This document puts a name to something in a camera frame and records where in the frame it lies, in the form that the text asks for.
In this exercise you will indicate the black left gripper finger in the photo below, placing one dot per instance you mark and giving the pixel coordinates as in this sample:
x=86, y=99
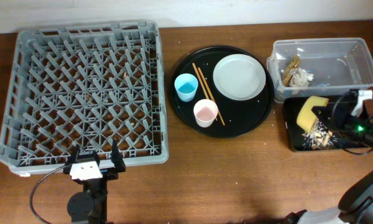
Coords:
x=75, y=153
x=116, y=158

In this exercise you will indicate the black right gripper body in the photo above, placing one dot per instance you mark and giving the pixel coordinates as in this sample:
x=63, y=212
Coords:
x=353, y=127

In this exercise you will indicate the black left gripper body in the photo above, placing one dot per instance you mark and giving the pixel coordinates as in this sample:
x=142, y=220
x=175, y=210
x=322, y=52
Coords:
x=107, y=174

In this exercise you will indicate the yellow plastic bowl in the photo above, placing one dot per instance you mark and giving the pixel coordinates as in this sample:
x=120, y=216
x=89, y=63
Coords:
x=306, y=118

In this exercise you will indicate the food leftovers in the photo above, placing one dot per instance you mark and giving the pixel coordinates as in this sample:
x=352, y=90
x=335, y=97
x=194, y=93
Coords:
x=319, y=138

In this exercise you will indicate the white tissue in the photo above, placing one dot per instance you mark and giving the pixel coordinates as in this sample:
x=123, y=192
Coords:
x=300, y=78

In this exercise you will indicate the brown coffee stick wrapper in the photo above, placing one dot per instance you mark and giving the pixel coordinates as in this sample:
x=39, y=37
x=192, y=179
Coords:
x=286, y=77

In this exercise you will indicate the pink plastic cup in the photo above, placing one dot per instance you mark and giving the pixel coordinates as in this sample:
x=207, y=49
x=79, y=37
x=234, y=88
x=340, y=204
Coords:
x=205, y=112

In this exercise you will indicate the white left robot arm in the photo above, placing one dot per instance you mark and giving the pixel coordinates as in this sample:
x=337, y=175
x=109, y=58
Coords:
x=90, y=205

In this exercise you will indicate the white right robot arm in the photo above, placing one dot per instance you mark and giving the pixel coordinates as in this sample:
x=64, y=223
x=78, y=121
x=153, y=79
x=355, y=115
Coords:
x=355, y=206

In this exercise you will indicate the grey dishwasher rack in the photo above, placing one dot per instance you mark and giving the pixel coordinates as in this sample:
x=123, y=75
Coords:
x=86, y=86

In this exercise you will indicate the black rectangular tray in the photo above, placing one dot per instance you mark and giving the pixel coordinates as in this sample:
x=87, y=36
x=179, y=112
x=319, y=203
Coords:
x=291, y=108

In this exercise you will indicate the clear plastic bin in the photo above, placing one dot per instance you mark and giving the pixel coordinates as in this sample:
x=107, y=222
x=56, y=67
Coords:
x=337, y=65

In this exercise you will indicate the grey round plate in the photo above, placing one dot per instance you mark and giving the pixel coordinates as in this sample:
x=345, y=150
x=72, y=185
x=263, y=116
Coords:
x=239, y=77

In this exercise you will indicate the light blue plastic cup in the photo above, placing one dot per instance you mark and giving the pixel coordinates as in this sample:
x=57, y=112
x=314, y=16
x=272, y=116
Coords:
x=186, y=86

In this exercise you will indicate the round black tray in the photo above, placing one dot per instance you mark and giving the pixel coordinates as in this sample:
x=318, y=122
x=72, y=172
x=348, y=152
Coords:
x=239, y=116

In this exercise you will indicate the left wooden chopstick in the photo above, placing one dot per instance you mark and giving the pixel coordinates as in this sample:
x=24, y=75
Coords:
x=200, y=81

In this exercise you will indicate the wooden chopstick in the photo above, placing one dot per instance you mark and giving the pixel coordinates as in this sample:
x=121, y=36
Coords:
x=210, y=94
x=200, y=81

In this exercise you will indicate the right wooden chopstick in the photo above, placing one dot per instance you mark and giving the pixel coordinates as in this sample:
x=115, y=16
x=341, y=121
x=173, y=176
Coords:
x=210, y=94

